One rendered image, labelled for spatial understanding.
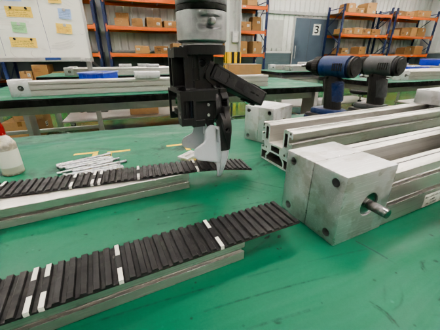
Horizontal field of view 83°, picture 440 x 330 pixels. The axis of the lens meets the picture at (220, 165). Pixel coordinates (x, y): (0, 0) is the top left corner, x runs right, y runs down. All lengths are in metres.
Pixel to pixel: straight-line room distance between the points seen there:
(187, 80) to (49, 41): 2.80
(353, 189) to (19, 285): 0.34
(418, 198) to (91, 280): 0.43
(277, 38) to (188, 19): 12.15
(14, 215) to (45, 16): 2.80
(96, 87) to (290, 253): 1.66
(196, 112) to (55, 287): 0.27
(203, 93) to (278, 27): 12.18
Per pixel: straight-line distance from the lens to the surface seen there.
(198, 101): 0.39
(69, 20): 3.12
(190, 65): 0.40
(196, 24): 0.39
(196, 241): 0.28
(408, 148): 0.56
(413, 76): 3.26
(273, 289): 0.29
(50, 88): 1.85
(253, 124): 0.70
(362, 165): 0.35
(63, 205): 0.44
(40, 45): 3.17
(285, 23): 12.73
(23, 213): 0.45
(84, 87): 1.82
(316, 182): 0.34
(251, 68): 2.54
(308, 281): 0.30
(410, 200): 0.45
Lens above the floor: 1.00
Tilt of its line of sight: 24 degrees down
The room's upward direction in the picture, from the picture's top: straight up
